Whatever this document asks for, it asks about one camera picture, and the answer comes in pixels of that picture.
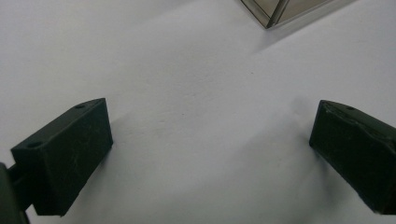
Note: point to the clear plastic box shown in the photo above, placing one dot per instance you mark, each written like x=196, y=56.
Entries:
x=281, y=9

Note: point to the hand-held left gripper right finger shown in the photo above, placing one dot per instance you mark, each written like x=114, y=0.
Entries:
x=358, y=149

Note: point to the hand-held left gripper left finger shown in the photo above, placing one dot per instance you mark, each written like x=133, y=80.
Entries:
x=62, y=158

